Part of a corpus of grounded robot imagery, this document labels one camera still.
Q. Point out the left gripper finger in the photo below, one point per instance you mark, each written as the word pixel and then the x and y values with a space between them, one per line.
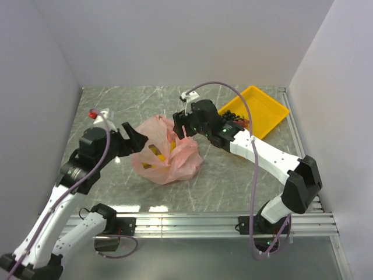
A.
pixel 126 149
pixel 135 138

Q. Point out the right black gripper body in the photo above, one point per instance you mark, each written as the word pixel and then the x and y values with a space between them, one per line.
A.
pixel 202 129

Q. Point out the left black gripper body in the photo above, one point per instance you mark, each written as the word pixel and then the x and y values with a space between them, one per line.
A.
pixel 116 140

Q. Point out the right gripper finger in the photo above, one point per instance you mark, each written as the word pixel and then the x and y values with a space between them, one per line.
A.
pixel 185 130
pixel 178 119

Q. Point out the pink plastic bag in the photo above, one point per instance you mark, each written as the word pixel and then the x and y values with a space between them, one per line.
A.
pixel 181 164

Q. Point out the yellow lemon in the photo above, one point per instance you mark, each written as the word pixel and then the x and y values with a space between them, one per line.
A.
pixel 158 153
pixel 172 145

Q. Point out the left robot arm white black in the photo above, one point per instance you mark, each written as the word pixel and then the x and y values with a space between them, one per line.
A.
pixel 44 252

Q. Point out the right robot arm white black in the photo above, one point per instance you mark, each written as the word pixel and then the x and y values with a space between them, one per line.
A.
pixel 299 176

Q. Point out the dark purple grape bunch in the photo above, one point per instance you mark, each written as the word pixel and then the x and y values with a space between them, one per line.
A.
pixel 230 116

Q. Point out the red grape bunch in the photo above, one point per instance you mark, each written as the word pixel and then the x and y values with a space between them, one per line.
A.
pixel 242 122

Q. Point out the yellow plastic tray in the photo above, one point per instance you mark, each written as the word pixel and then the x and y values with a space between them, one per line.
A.
pixel 266 112

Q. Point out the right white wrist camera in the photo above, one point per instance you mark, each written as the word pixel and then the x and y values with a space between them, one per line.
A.
pixel 189 99

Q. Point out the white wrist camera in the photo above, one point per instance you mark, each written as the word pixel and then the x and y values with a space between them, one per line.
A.
pixel 99 119
pixel 189 99

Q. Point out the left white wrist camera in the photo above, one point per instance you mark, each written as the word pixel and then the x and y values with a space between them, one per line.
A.
pixel 99 119

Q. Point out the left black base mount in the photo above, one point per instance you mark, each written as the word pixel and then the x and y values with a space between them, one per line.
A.
pixel 109 241

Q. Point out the aluminium rail frame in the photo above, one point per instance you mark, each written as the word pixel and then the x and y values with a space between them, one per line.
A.
pixel 202 228

